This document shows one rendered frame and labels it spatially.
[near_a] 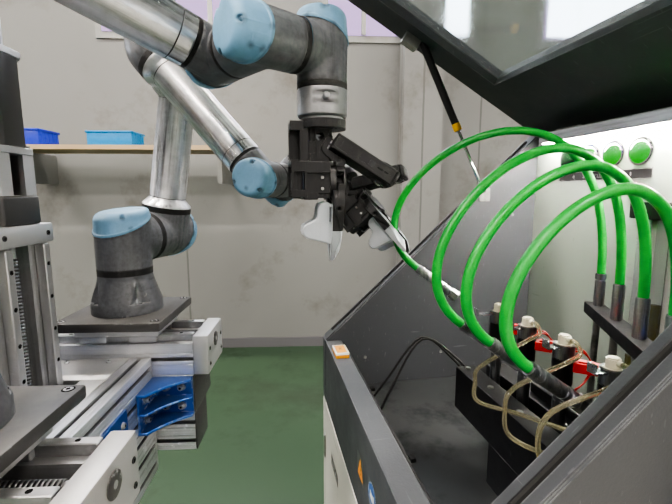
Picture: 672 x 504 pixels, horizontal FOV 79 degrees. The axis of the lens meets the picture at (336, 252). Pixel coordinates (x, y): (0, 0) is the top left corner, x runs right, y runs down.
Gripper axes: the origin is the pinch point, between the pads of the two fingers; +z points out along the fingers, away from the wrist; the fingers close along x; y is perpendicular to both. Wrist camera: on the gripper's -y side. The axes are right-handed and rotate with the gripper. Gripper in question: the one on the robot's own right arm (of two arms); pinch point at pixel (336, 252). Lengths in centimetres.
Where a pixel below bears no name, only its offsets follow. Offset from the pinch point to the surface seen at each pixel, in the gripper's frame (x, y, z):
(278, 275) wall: -278, -1, 59
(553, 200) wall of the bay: -24, -57, -8
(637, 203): 16.4, -37.9, -7.9
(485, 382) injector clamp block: 2.0, -26.0, 23.2
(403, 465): 16.4, -6.1, 26.2
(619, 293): 8.6, -44.4, 6.6
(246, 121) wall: -280, 21, -65
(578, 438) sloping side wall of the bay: 33.1, -16.7, 13.0
